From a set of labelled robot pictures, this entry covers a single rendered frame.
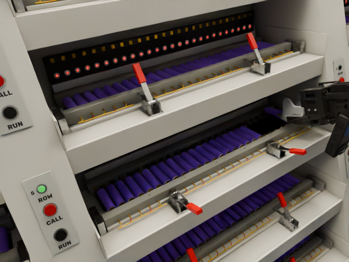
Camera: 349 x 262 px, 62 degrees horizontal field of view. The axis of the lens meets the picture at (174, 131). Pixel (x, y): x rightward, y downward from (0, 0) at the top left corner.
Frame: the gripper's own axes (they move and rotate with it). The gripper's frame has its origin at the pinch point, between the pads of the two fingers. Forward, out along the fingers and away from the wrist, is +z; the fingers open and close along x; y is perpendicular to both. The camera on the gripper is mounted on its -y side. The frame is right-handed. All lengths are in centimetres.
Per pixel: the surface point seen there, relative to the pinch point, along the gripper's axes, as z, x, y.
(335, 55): -8.8, -10.8, 11.7
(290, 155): -7.9, 9.2, -6.3
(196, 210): -13.6, 38.5, -3.5
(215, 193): -7.1, 30.4, -6.1
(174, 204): -6.2, 38.9, -4.5
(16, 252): -1, 66, -1
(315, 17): -8.2, -6.7, 21.5
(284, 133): -3.5, 5.2, -2.7
